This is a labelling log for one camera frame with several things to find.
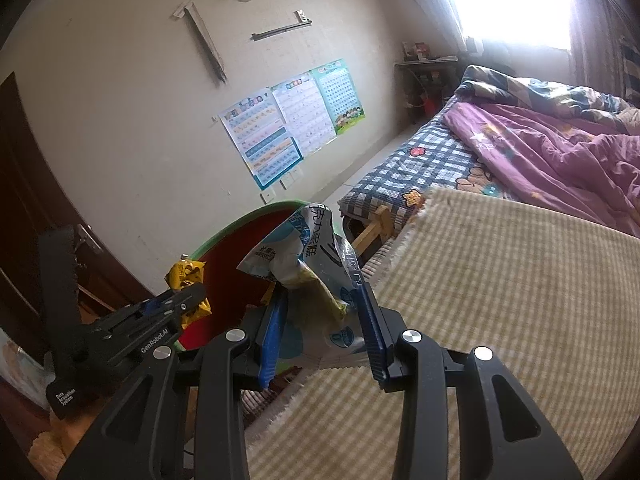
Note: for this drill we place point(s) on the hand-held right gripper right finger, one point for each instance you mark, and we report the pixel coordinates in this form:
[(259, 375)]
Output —
[(372, 340)]

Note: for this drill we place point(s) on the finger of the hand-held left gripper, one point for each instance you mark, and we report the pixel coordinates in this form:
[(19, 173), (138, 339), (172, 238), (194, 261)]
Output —
[(170, 305)]

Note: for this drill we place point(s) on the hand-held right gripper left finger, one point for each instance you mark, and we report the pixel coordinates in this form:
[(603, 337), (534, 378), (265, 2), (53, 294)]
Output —
[(272, 340)]

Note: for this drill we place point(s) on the yellow wrapper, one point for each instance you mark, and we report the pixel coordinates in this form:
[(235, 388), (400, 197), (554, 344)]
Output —
[(187, 272)]

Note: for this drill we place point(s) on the green basin with red inside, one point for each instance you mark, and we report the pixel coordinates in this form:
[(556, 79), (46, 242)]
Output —
[(235, 260)]

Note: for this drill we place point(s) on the white blue wrapper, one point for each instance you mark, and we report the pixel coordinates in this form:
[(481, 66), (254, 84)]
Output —
[(310, 270)]

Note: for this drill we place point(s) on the white plastic bag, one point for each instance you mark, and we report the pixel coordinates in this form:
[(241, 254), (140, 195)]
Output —
[(20, 365)]

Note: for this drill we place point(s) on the wooden bed leg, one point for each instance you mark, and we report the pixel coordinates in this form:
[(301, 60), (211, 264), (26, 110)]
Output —
[(375, 232)]

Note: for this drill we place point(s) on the dark wooden door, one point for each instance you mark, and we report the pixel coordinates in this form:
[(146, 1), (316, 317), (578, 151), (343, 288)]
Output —
[(30, 185)]

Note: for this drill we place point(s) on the beige checked mat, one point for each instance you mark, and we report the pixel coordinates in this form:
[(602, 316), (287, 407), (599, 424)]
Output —
[(500, 300)]

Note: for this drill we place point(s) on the blue plaid bedsheet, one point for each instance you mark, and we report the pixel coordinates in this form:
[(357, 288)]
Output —
[(415, 170)]

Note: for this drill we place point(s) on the red bucket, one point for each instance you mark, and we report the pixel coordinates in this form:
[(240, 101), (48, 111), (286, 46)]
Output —
[(431, 105)]

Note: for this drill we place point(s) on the purple blanket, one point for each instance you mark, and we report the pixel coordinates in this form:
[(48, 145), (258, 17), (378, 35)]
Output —
[(550, 160)]

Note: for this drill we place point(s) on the hanging dark wooden stick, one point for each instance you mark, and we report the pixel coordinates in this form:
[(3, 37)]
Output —
[(202, 42)]

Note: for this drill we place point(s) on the small dark desk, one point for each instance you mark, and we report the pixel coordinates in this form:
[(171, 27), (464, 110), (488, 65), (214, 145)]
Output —
[(425, 67)]

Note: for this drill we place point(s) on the blue patchwork quilt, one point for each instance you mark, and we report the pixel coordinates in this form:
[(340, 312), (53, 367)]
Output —
[(540, 95)]

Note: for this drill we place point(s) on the metal towel bar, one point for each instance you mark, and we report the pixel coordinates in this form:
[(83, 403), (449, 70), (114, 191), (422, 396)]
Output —
[(280, 26)]

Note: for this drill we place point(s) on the pink left curtain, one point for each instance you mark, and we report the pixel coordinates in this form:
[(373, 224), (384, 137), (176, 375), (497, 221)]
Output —
[(420, 5)]

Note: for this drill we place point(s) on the pink curtain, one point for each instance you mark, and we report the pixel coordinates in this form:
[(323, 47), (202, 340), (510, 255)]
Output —
[(600, 35), (420, 5)]

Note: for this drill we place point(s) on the bright window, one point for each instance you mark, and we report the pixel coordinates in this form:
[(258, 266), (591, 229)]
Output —
[(505, 0)]

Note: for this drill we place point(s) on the blue plaid cloth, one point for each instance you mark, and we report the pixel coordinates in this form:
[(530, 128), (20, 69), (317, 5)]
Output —
[(631, 65)]

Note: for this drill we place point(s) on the pink right curtain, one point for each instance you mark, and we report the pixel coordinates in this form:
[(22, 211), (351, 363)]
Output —
[(600, 35)]

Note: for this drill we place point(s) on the white wall socket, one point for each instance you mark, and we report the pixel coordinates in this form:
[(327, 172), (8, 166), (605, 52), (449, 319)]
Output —
[(268, 196)]

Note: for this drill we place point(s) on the blue wall poster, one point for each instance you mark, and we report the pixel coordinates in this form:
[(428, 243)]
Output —
[(260, 140)]

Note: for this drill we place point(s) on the white wall poster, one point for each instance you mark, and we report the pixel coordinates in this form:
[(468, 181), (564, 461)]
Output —
[(302, 112)]

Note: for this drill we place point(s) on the teal wall poster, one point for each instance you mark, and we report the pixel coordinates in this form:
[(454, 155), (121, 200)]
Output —
[(340, 95)]

